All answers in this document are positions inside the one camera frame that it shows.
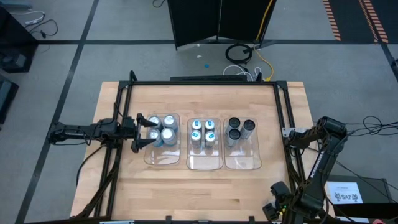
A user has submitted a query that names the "long black device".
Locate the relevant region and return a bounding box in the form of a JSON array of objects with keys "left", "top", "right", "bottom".
[{"left": 170, "top": 75, "right": 248, "bottom": 82}]

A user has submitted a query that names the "white paper sign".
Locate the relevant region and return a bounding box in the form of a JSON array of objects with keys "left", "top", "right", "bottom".
[{"left": 326, "top": 182, "right": 364, "bottom": 205}]

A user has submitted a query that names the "black coiled cable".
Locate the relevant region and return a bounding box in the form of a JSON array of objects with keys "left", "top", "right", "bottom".
[{"left": 224, "top": 42, "right": 253, "bottom": 65}]

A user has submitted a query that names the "white cable with plug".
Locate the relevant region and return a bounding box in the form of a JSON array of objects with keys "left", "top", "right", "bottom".
[{"left": 11, "top": 10, "right": 46, "bottom": 26}]

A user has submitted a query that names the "black folding screen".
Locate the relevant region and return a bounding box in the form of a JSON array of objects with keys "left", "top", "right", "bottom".
[{"left": 167, "top": 0, "right": 277, "bottom": 51}]

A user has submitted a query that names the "black box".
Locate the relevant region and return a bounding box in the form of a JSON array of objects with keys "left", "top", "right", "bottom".
[{"left": 325, "top": 174, "right": 398, "bottom": 219}]

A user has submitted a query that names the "yellow cable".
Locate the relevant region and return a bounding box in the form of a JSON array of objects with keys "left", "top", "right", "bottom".
[{"left": 253, "top": 0, "right": 275, "bottom": 82}]

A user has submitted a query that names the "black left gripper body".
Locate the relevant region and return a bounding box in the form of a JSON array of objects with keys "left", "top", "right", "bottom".
[{"left": 119, "top": 116, "right": 140, "bottom": 147}]

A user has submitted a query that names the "white mounting plate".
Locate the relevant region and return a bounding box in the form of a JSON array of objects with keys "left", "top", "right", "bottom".
[{"left": 281, "top": 126, "right": 299, "bottom": 138}]

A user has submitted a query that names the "black orange-striped floor mat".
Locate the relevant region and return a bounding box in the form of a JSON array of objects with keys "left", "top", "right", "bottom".
[{"left": 322, "top": 0, "right": 398, "bottom": 44}]

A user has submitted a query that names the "black cable bundle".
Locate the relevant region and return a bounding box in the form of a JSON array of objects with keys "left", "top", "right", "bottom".
[{"left": 341, "top": 115, "right": 398, "bottom": 138}]

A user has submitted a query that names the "black table frame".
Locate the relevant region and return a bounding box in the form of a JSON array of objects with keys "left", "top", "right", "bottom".
[{"left": 74, "top": 70, "right": 336, "bottom": 224}]

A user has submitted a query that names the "black cabinet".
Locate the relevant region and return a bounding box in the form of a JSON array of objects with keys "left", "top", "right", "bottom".
[
  {"left": 0, "top": 6, "right": 39, "bottom": 74},
  {"left": 0, "top": 74, "right": 19, "bottom": 125}
]

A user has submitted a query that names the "black cable with plug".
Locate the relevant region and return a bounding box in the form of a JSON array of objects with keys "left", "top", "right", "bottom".
[{"left": 26, "top": 18, "right": 59, "bottom": 39}]

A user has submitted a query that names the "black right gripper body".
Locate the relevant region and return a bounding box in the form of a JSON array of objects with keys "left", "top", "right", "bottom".
[{"left": 269, "top": 181, "right": 294, "bottom": 208}]

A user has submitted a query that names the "clear plastic bin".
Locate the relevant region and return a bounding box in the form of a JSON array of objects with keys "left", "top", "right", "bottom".
[
  {"left": 143, "top": 112, "right": 182, "bottom": 166},
  {"left": 185, "top": 117, "right": 224, "bottom": 171},
  {"left": 223, "top": 116, "right": 262, "bottom": 171}
]

